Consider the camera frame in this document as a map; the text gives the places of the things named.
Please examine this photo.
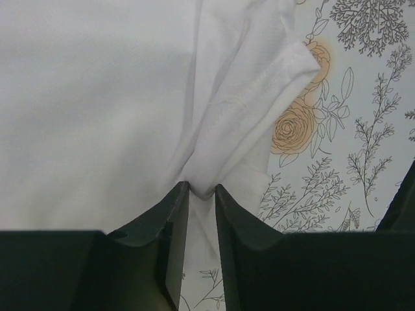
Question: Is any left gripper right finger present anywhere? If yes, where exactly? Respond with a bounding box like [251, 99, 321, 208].
[215, 186, 414, 310]

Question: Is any floral table cloth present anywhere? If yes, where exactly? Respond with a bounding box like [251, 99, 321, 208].
[180, 1, 414, 310]

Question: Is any white t shirt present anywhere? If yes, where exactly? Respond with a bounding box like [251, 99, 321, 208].
[0, 0, 322, 311]

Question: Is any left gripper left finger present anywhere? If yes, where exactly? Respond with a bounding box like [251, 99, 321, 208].
[1, 182, 189, 310]

